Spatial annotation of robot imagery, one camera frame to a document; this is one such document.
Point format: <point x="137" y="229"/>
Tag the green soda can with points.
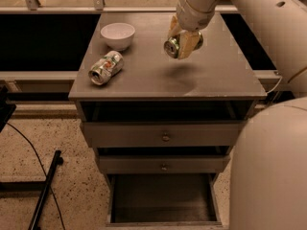
<point x="171" y="46"/>

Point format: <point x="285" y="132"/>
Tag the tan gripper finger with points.
<point x="174" y="28"/>
<point x="187" y="43"/>

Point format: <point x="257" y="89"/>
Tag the metal railing frame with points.
<point x="96" y="4"/>

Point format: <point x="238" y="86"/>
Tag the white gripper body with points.
<point x="193" y="17"/>

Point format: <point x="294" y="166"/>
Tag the top grey drawer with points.
<point x="141" y="135"/>

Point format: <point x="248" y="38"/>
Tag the grey wooden drawer cabinet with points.
<point x="214" y="85"/>

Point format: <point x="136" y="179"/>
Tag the black metal stand leg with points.
<point x="57" y="160"/>

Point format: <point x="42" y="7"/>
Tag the bottom open grey drawer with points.
<point x="163" y="202"/>

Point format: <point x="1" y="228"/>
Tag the white ceramic bowl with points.
<point x="118" y="36"/>

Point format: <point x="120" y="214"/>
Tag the black device at left edge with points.
<point x="6" y="109"/>

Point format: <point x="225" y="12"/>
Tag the middle grey drawer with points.
<point x="162" y="164"/>

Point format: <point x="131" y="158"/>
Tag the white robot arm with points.
<point x="268" y="182"/>

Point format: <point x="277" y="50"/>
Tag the crushed red white can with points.
<point x="106" y="67"/>

